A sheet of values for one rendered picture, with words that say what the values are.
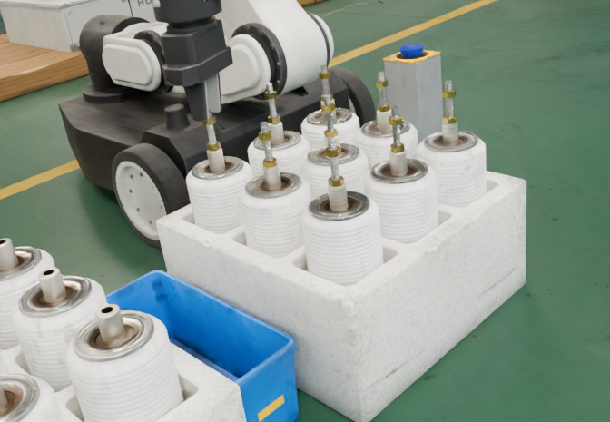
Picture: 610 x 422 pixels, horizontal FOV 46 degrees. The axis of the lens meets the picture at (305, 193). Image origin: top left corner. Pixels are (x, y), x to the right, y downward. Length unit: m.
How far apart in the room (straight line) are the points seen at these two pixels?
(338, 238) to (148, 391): 0.28
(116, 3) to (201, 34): 2.10
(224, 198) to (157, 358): 0.37
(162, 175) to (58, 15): 1.72
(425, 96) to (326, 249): 0.47
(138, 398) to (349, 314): 0.26
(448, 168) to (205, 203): 0.34
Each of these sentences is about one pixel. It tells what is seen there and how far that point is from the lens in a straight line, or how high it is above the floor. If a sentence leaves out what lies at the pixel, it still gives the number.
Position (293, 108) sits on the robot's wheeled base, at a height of 0.18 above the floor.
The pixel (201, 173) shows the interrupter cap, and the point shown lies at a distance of 1.02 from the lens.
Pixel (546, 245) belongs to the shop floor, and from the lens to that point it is 1.27.
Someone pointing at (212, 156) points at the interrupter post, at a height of 0.27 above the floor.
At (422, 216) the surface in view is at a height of 0.20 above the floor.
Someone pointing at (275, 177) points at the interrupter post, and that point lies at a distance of 0.93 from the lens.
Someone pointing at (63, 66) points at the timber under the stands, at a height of 0.06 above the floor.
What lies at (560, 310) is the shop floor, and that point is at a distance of 1.11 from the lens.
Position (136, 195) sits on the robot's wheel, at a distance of 1.40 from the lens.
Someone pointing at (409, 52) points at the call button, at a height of 0.32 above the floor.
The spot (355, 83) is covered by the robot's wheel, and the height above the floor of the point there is 0.17.
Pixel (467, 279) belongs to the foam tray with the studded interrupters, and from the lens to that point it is 1.00.
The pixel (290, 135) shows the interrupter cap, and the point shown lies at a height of 0.25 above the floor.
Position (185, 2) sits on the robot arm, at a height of 0.49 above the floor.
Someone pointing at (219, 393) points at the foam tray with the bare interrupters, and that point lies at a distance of 0.72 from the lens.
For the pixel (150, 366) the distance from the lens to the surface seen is 0.68.
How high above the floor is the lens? 0.63
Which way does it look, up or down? 25 degrees down
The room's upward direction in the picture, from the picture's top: 8 degrees counter-clockwise
